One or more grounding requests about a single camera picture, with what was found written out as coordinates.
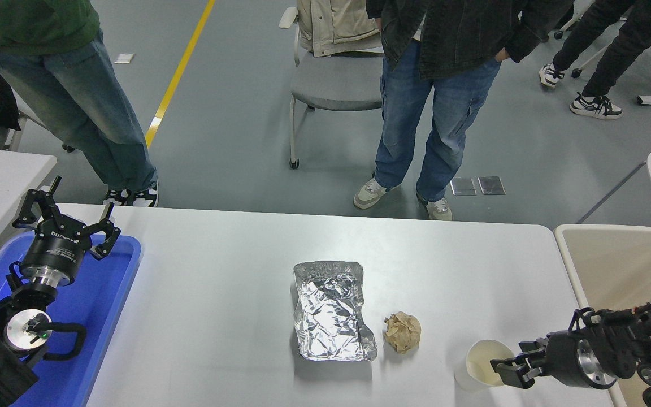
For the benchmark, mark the blue plastic tray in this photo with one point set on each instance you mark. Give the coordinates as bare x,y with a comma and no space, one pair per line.
105,294

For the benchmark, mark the large pale bin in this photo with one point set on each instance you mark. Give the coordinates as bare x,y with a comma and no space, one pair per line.
613,265

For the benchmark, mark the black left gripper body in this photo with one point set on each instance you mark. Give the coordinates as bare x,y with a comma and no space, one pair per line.
57,249

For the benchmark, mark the grey wheeled chair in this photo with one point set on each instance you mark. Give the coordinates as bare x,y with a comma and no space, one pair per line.
337,85

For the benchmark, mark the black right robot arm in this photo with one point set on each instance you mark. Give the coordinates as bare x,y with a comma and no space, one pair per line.
625,350

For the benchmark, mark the tan paper ball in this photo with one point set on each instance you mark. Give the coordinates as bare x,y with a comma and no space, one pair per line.
403,333

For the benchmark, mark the metal floor plate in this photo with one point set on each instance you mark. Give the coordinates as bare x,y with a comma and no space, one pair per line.
463,186
491,185

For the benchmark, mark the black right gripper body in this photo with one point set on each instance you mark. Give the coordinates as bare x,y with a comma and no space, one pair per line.
563,359

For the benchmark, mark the white paper cup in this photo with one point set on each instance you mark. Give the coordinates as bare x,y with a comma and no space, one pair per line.
478,367

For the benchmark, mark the beige jacket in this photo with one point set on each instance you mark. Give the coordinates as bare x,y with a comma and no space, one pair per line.
337,22

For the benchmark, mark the foil tray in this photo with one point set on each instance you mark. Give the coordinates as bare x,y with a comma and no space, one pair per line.
331,316

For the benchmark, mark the person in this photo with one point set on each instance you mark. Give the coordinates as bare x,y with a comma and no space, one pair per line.
404,113
613,56
77,96

